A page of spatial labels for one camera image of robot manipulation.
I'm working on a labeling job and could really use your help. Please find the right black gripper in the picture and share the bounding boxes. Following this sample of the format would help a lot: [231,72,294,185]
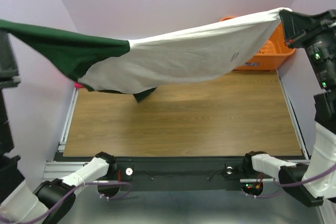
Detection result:
[286,7,336,91]

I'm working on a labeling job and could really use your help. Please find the white green-sleeved t-shirt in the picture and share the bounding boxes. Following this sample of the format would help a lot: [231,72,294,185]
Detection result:
[1,7,287,101]

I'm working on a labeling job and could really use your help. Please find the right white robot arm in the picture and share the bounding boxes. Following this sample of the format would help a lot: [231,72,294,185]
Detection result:
[241,9,335,207]

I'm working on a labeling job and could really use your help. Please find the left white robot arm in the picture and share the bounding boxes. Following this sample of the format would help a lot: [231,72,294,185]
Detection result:
[1,97,117,223]

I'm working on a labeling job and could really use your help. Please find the orange plastic basket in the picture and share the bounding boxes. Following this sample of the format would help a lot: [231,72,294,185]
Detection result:
[235,23,296,71]

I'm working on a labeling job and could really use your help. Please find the folded pink t-shirt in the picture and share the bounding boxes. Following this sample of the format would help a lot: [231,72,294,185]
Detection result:
[74,83,84,88]

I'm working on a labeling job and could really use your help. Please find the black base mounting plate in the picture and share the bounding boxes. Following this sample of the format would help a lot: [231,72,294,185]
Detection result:
[106,156,258,191]

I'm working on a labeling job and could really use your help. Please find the aluminium table frame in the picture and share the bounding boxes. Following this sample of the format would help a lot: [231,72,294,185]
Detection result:
[44,67,324,223]

